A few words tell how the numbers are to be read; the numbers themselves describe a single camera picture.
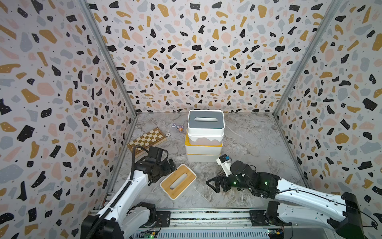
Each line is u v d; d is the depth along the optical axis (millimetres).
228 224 731
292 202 495
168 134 1090
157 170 733
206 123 727
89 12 712
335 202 430
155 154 641
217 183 616
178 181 853
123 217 434
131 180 496
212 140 762
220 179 624
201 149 822
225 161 645
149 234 703
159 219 729
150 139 1028
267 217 657
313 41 834
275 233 716
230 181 628
